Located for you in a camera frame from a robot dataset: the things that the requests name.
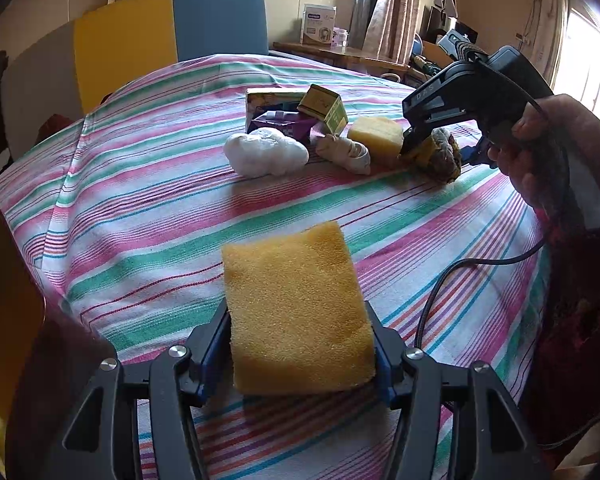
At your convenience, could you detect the yellow tape roll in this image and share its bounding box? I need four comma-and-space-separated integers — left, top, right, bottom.
401, 128, 462, 183

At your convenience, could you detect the green tissue pack with barcode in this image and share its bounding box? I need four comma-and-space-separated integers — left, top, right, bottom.
245, 87, 308, 132

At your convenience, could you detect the yellow sponge block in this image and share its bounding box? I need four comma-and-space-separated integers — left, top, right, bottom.
347, 117, 403, 167
221, 221, 375, 396

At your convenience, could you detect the person's right hand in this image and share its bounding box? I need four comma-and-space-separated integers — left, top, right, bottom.
488, 94, 600, 208

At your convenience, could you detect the rolled white patterned sock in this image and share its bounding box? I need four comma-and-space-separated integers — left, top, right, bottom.
314, 134, 370, 176

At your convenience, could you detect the wooden desk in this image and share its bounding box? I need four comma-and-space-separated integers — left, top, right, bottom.
271, 41, 427, 82

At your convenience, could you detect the small olive green box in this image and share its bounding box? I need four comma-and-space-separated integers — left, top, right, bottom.
297, 84, 349, 136

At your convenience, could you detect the purple snack packet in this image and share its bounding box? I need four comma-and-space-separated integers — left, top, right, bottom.
247, 110, 318, 144

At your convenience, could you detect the pink cup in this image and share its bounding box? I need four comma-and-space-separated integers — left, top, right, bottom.
330, 27, 349, 51

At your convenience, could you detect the striped curtain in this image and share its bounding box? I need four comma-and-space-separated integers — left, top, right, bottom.
348, 0, 422, 65

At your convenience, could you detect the white plastic bag bundle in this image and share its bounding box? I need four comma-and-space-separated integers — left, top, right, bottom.
223, 127, 309, 178

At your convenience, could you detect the white product box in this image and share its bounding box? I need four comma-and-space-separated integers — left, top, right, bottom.
301, 3, 337, 47

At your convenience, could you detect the gold tray box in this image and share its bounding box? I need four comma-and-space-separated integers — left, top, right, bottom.
0, 209, 45, 479

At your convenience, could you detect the striped bed sheet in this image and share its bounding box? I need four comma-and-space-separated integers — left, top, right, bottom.
0, 52, 552, 480

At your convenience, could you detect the dark red pillow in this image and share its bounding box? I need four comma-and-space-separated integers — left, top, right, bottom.
35, 114, 73, 144

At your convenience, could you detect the multicolour headboard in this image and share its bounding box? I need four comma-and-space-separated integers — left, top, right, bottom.
1, 0, 268, 159

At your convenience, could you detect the black cable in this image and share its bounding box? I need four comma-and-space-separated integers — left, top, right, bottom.
413, 89, 571, 351

